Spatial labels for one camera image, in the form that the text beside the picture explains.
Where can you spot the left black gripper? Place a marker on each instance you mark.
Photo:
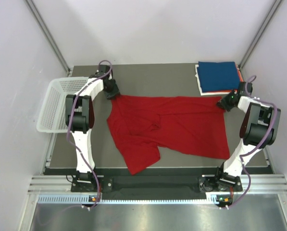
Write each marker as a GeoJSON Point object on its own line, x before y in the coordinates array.
{"type": "Point", "coordinates": [109, 96]}

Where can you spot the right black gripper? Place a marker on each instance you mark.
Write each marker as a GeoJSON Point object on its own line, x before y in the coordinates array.
{"type": "Point", "coordinates": [222, 103]}

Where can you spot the red t-shirt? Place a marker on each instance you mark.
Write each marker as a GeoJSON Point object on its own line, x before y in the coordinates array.
{"type": "Point", "coordinates": [190, 125]}

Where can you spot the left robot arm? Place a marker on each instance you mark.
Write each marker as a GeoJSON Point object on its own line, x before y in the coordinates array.
{"type": "Point", "coordinates": [79, 118]}

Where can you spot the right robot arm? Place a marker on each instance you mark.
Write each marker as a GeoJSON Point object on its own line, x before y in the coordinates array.
{"type": "Point", "coordinates": [258, 130]}

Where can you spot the folded orange t-shirt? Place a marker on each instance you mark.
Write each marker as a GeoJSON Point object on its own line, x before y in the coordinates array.
{"type": "Point", "coordinates": [239, 74]}

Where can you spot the folded blue t-shirt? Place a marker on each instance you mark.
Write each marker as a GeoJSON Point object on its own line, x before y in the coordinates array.
{"type": "Point", "coordinates": [220, 76]}

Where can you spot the folded white t-shirt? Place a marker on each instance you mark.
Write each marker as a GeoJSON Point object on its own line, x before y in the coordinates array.
{"type": "Point", "coordinates": [198, 82]}

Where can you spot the white plastic basket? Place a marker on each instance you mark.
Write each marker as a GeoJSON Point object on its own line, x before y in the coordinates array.
{"type": "Point", "coordinates": [52, 114]}

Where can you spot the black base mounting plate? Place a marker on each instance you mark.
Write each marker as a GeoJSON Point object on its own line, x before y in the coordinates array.
{"type": "Point", "coordinates": [192, 180]}

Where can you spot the right aluminium frame post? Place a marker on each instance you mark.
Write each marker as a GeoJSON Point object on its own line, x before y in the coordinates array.
{"type": "Point", "coordinates": [260, 32]}

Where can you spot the aluminium frame post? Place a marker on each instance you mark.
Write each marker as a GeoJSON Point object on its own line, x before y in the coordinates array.
{"type": "Point", "coordinates": [48, 35]}
{"type": "Point", "coordinates": [260, 32]}

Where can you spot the left aluminium frame post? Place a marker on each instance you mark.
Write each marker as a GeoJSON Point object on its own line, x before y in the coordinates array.
{"type": "Point", "coordinates": [48, 35]}

